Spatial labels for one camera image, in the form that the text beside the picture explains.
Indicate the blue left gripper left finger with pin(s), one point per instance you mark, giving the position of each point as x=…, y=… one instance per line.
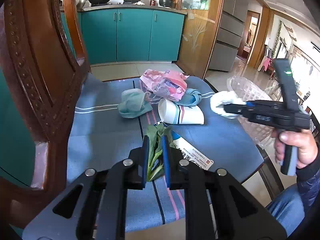
x=145, y=159

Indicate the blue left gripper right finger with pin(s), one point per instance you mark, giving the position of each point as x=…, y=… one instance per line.
x=166, y=159

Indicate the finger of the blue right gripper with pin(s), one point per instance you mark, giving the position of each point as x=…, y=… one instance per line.
x=250, y=104

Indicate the green leafy vegetable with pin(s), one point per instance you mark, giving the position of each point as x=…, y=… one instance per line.
x=155, y=163

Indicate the white striped paper cup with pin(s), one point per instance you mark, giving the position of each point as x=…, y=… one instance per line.
x=171, y=113

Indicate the white tissue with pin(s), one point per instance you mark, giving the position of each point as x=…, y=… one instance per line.
x=218, y=100

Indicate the white ointment box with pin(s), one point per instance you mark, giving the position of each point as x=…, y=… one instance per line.
x=189, y=152

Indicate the teal face mask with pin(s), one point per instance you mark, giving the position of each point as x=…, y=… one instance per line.
x=134, y=103

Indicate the pink plastic bag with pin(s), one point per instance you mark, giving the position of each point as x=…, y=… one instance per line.
x=170, y=84

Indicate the dark jacket forearm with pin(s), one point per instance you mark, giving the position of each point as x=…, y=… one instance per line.
x=308, y=197

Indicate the teal kitchen cabinet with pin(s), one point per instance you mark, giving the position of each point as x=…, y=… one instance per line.
x=127, y=34

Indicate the person's right hand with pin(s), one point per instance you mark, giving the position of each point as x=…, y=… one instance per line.
x=303, y=140

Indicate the blue striped chair cushion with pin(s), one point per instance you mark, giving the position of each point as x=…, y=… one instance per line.
x=100, y=138

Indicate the blue jeans leg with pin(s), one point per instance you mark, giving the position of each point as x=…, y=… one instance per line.
x=287, y=208

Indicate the silver refrigerator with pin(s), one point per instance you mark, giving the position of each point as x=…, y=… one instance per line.
x=229, y=35

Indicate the wooden glass door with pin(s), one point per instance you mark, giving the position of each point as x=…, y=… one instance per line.
x=198, y=37

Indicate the black casserole pot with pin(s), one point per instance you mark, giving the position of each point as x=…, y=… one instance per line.
x=166, y=3

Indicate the carved wooden chair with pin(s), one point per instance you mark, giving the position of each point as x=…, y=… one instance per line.
x=44, y=62

